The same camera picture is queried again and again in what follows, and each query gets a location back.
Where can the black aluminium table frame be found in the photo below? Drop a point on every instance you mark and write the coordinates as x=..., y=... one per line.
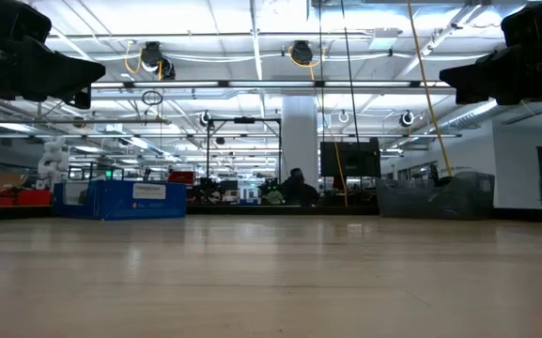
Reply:
x=275, y=210

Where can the long ceiling light bar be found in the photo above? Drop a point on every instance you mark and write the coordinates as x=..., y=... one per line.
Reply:
x=270, y=84

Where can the blue cardboard box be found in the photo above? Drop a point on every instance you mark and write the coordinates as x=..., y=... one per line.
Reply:
x=111, y=202

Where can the small red box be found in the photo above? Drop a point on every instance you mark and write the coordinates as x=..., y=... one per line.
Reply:
x=181, y=177

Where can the black metal frame stand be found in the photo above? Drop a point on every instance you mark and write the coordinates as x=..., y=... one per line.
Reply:
x=244, y=120

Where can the brown cardboard box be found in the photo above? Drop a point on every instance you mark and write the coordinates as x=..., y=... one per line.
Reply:
x=10, y=179

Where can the silver ventilation duct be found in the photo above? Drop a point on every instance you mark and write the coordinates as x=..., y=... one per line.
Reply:
x=477, y=112

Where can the red crate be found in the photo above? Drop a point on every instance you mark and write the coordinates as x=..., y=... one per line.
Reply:
x=31, y=197

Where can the green black background robot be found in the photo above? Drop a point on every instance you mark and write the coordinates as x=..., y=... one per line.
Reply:
x=274, y=196

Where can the person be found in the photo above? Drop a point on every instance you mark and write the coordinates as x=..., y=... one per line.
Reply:
x=298, y=190

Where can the white square column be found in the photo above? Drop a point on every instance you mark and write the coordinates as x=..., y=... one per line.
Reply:
x=300, y=136

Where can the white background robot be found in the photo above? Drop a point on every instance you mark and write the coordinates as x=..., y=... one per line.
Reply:
x=54, y=162

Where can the small black ceiling reel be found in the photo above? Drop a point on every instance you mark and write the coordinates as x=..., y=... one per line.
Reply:
x=205, y=118
x=407, y=118

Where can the clear plastic bin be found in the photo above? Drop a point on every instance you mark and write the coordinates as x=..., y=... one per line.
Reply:
x=439, y=199

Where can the black monitor screen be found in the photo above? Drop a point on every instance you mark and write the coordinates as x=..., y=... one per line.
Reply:
x=360, y=159

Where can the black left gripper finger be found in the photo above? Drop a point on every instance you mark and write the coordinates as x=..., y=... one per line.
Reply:
x=64, y=70
x=82, y=99

